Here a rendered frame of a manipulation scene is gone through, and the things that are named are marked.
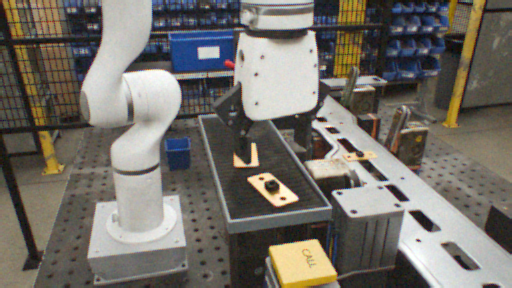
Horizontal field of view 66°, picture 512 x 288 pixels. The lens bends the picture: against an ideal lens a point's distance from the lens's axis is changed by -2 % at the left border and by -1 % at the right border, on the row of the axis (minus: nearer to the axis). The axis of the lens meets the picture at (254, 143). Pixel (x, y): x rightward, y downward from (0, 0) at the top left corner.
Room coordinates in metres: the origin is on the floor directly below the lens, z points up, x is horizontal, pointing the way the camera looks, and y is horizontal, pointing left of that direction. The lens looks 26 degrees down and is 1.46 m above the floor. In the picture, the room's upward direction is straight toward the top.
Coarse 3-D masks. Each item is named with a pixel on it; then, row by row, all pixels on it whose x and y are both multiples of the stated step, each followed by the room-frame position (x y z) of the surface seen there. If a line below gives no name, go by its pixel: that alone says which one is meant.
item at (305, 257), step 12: (312, 240) 0.37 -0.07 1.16; (276, 252) 0.35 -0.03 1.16; (288, 252) 0.35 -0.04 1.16; (300, 252) 0.35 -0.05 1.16; (312, 252) 0.35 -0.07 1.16; (324, 252) 0.35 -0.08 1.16; (276, 264) 0.33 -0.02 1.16; (288, 264) 0.33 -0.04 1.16; (300, 264) 0.33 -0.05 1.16; (312, 264) 0.33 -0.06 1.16; (324, 264) 0.33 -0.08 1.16; (288, 276) 0.31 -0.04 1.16; (300, 276) 0.31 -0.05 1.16; (312, 276) 0.31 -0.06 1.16; (324, 276) 0.31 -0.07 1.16; (336, 276) 0.32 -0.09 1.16
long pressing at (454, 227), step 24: (336, 120) 1.13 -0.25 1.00; (336, 144) 0.95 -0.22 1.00; (360, 144) 0.96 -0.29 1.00; (360, 168) 0.83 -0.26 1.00; (384, 168) 0.83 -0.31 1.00; (408, 168) 0.83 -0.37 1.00; (408, 192) 0.72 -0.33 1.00; (432, 192) 0.72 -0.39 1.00; (408, 216) 0.64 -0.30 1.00; (432, 216) 0.63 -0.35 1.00; (456, 216) 0.63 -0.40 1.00; (408, 240) 0.56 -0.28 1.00; (432, 240) 0.56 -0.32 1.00; (456, 240) 0.56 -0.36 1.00; (480, 240) 0.56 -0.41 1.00; (408, 264) 0.51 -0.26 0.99; (432, 264) 0.50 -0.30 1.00; (456, 264) 0.50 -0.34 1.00; (480, 264) 0.50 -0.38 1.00; (504, 264) 0.50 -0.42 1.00
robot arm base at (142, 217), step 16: (128, 176) 0.83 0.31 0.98; (144, 176) 0.84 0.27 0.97; (160, 176) 0.89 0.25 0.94; (128, 192) 0.83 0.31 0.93; (144, 192) 0.84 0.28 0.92; (160, 192) 0.88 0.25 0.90; (128, 208) 0.83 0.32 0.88; (144, 208) 0.84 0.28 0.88; (160, 208) 0.88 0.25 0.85; (112, 224) 0.87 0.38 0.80; (128, 224) 0.84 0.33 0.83; (144, 224) 0.84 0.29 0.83; (160, 224) 0.87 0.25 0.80; (128, 240) 0.80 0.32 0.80; (144, 240) 0.81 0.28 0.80
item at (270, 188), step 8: (256, 176) 0.51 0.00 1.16; (264, 176) 0.51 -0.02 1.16; (272, 176) 0.51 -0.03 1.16; (256, 184) 0.49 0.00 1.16; (264, 184) 0.48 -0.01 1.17; (272, 184) 0.48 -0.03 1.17; (280, 184) 0.49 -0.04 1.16; (264, 192) 0.47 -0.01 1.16; (272, 192) 0.47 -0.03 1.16; (280, 192) 0.47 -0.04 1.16; (288, 192) 0.47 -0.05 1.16; (272, 200) 0.45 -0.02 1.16; (280, 200) 0.45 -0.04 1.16; (288, 200) 0.45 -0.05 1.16; (296, 200) 0.45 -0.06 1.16
